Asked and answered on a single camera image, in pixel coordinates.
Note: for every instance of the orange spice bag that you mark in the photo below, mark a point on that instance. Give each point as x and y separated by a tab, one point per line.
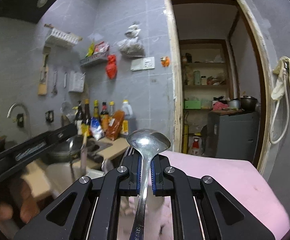
115	125

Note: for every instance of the red plastic bag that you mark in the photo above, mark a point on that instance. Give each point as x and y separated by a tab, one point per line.
111	67

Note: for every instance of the pink floral table cloth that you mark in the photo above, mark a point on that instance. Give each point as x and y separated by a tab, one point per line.
238	177

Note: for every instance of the white upper wall basket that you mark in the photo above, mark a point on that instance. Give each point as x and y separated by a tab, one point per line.
60	38

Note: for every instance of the black wok with handle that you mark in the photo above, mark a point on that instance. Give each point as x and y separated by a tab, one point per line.
69	150

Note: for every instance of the wooden knife holder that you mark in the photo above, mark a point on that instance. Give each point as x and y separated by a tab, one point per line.
43	77

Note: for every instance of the white plastic utensil caddy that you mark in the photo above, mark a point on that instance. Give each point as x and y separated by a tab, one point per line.
63	175

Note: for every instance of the dark soy sauce bottle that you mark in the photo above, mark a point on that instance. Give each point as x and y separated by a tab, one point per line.
79	118

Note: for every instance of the white blue salt bag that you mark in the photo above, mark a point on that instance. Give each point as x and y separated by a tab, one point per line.
96	129

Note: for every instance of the grey wall shelf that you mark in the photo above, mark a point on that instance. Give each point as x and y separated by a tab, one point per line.
94	59

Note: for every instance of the large vinegar jug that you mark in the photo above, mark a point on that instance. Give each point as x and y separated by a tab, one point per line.
128	115

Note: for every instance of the person's left hand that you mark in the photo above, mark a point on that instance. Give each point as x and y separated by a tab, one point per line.
28	208

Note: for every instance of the orange wall hook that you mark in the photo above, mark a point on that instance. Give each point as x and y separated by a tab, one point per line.
165	61

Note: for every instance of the white lower wall basket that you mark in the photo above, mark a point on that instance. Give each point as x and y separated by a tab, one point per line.
76	82

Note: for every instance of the chrome faucet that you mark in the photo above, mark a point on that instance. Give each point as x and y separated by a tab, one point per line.
22	119

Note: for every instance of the white rubber gloves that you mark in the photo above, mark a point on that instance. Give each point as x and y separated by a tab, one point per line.
282	71

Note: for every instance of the white wall switch panel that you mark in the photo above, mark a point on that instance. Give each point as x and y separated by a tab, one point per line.
142	64

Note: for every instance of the grey cabinet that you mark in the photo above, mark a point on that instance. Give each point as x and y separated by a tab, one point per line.
232	136

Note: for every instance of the wooden chopstick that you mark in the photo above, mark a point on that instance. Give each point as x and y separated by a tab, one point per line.
83	155

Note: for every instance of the hanging mesh strainer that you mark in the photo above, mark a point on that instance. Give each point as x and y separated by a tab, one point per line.
65	105

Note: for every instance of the red label sauce bottle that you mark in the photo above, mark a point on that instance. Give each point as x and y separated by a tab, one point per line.
104	117

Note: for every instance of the black wall outlet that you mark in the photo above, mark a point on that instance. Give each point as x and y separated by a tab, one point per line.
49	116

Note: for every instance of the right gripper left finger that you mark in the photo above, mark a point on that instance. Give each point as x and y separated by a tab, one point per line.
88	209

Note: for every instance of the white wall basket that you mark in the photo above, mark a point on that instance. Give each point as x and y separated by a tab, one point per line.
60	38
76	82

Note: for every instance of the clear yellow cap bottle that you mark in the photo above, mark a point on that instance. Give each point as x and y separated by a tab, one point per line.
111	110

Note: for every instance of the dark cooking pot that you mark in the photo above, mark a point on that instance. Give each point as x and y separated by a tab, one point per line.
248	103

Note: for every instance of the wooden door frame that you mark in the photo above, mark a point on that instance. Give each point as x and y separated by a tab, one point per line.
175	64

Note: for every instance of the wooden storage shelves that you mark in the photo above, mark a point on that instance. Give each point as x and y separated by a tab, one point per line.
208	73

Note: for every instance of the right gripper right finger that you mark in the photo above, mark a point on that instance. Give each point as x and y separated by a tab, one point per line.
201	207

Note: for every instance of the clear bag of dried goods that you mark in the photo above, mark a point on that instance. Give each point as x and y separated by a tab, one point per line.
131	46

